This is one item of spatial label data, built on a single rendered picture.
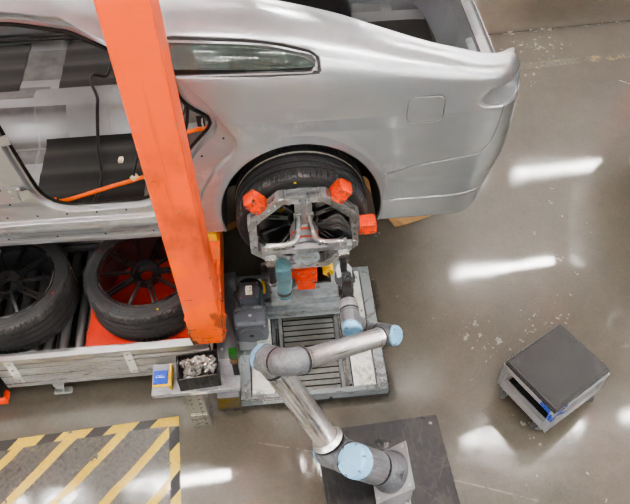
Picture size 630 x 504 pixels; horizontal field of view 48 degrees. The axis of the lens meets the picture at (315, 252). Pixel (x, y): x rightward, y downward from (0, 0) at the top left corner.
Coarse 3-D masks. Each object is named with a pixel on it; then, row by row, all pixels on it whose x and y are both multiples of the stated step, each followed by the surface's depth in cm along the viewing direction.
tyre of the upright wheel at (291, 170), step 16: (304, 144) 340; (256, 160) 343; (272, 160) 337; (288, 160) 334; (304, 160) 333; (320, 160) 335; (336, 160) 341; (240, 176) 351; (256, 176) 338; (272, 176) 330; (288, 176) 328; (304, 176) 328; (320, 176) 329; (336, 176) 332; (352, 176) 343; (240, 192) 346; (272, 192) 334; (240, 208) 342; (240, 224) 350
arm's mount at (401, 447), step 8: (392, 448) 320; (400, 448) 317; (408, 456) 312; (408, 464) 310; (408, 472) 309; (408, 480) 307; (376, 488) 318; (408, 488) 306; (376, 496) 316; (384, 496) 313; (392, 496) 310; (400, 496) 311; (408, 496) 312
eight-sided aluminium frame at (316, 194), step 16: (288, 192) 329; (304, 192) 330; (320, 192) 328; (272, 208) 330; (336, 208) 334; (352, 208) 340; (256, 224) 338; (352, 224) 345; (256, 240) 347; (352, 240) 354; (288, 256) 368; (320, 256) 368; (336, 256) 364
